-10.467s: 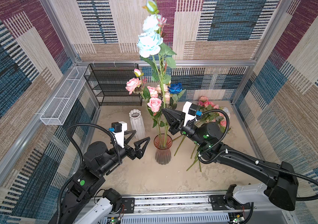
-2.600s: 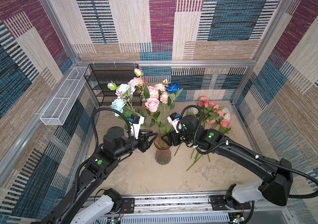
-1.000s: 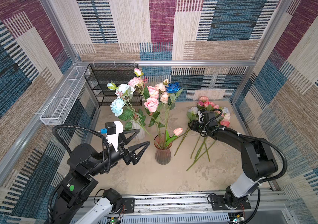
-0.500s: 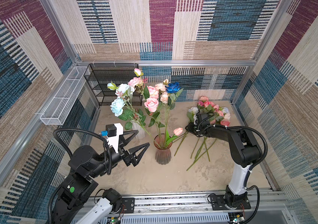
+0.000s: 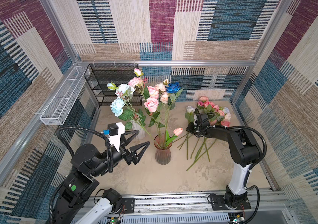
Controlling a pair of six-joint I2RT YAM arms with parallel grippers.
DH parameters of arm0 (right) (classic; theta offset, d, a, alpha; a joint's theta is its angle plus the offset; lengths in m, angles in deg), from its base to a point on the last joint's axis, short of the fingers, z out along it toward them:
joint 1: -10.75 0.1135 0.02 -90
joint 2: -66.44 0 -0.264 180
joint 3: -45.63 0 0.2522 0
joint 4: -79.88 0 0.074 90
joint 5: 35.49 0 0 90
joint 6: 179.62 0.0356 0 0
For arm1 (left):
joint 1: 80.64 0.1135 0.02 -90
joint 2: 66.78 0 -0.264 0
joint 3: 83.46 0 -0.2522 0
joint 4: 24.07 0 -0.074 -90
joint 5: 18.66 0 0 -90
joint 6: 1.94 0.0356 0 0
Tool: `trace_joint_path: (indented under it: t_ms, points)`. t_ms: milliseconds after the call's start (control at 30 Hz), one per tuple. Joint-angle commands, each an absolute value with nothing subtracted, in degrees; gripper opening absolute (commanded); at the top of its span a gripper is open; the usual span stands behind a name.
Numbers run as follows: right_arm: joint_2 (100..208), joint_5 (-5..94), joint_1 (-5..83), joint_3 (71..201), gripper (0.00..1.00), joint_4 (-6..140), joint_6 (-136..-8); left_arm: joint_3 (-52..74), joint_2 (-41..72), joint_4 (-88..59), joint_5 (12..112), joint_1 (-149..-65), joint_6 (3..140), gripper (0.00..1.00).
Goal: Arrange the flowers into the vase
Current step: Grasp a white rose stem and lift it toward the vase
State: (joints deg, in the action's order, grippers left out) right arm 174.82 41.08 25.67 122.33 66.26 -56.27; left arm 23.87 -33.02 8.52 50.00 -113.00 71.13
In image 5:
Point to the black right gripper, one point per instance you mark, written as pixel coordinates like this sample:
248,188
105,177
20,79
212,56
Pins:
189,128

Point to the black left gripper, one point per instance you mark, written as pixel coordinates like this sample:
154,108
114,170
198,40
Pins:
128,158

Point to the pink tulip stem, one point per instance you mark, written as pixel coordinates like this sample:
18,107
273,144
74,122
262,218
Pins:
174,134

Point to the pink ribbed glass vase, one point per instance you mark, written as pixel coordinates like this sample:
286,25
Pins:
163,155

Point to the white blue rose spray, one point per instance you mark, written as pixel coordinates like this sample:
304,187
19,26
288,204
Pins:
122,107

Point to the pink rose stem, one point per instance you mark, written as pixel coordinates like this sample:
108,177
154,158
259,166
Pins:
151,106

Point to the cream white rose stem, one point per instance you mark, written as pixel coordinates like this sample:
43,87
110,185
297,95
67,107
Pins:
165,100

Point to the blue rose stem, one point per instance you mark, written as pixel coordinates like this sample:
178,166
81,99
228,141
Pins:
174,91

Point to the white ribbed ceramic vase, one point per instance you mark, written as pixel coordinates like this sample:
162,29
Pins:
141,135

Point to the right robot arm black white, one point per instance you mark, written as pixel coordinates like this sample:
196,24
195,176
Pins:
247,149

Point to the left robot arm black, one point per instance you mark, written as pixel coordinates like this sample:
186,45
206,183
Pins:
87,164

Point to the pile of artificial flowers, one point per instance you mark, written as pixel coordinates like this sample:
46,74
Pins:
212,114

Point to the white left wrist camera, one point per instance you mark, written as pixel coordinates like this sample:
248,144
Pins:
114,132

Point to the white wire mesh basket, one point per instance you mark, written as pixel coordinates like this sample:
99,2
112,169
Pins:
61,104

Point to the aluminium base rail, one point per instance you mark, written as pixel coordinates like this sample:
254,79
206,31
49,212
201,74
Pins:
206,207

